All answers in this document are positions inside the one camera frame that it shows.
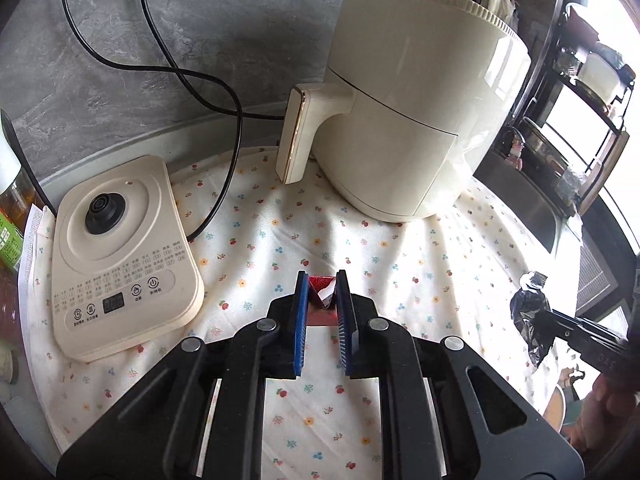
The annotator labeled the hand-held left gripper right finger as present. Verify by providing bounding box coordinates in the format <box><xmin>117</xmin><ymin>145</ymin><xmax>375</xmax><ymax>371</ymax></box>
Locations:
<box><xmin>335</xmin><ymin>269</ymin><xmax>586</xmax><ymax>480</ymax></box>

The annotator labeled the white pot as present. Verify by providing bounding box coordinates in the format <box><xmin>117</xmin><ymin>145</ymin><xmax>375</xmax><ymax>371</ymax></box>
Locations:
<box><xmin>575</xmin><ymin>52</ymin><xmax>626</xmax><ymax>103</ymax></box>

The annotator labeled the shiny red triangular wrapper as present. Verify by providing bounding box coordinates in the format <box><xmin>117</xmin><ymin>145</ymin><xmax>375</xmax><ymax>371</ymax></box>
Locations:
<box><xmin>306</xmin><ymin>274</ymin><xmax>343</xmax><ymax>328</ymax></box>

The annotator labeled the red capped sauce bottle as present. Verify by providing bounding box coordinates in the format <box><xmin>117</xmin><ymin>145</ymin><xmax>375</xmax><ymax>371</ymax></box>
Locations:
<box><xmin>0</xmin><ymin>272</ymin><xmax>23</xmax><ymax>341</ymax></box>

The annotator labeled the steel sink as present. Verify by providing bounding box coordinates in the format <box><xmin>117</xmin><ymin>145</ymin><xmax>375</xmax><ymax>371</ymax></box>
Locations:
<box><xmin>475</xmin><ymin>155</ymin><xmax>571</xmax><ymax>253</ymax></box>

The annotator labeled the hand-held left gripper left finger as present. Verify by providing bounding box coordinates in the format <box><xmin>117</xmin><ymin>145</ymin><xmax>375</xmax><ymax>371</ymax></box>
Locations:
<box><xmin>56</xmin><ymin>270</ymin><xmax>313</xmax><ymax>480</ymax></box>

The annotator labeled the black metal dish rack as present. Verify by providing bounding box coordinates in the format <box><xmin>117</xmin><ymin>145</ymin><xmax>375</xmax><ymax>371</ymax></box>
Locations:
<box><xmin>520</xmin><ymin>2</ymin><xmax>632</xmax><ymax>217</ymax></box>

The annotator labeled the black air fryer cable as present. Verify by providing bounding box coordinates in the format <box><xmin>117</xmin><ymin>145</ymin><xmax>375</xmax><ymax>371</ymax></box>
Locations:
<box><xmin>139</xmin><ymin>0</ymin><xmax>287</xmax><ymax>121</ymax></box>

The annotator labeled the cream kettle base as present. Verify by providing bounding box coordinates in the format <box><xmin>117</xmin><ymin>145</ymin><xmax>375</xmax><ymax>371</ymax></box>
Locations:
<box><xmin>51</xmin><ymin>155</ymin><xmax>206</xmax><ymax>363</ymax></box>

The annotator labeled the yellow capped green label bottle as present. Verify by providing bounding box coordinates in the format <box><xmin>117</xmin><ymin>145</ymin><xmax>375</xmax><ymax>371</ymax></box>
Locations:
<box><xmin>0</xmin><ymin>210</ymin><xmax>26</xmax><ymax>273</ymax></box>

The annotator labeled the black kettle base cable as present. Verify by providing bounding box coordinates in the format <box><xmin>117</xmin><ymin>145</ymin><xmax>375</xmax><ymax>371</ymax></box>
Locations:
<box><xmin>60</xmin><ymin>0</ymin><xmax>245</xmax><ymax>240</ymax></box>

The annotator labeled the cream air fryer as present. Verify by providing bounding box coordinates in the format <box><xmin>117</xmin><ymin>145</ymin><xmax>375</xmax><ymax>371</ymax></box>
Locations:
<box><xmin>275</xmin><ymin>0</ymin><xmax>532</xmax><ymax>223</ymax></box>

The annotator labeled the white capped oil bottle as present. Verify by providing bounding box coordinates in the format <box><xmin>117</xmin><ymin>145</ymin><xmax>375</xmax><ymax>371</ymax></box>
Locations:
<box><xmin>0</xmin><ymin>130</ymin><xmax>36</xmax><ymax>211</ymax></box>

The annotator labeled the silver foil wrapper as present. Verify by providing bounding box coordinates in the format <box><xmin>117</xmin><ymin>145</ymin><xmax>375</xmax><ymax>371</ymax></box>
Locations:
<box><xmin>510</xmin><ymin>280</ymin><xmax>556</xmax><ymax>368</ymax></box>

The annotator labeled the person's right hand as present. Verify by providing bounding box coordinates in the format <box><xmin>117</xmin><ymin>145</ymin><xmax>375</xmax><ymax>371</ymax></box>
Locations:
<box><xmin>570</xmin><ymin>377</ymin><xmax>633</xmax><ymax>453</ymax></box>

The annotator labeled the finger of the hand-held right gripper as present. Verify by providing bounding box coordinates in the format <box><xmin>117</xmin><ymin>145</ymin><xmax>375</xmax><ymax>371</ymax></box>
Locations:
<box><xmin>522</xmin><ymin>270</ymin><xmax>550</xmax><ymax>292</ymax></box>
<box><xmin>544</xmin><ymin>308</ymin><xmax>582</xmax><ymax>341</ymax></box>

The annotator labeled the floral white tablecloth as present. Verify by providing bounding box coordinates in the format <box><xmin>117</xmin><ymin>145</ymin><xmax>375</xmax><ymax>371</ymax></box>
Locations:
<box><xmin>17</xmin><ymin>145</ymin><xmax>583</xmax><ymax>480</ymax></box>

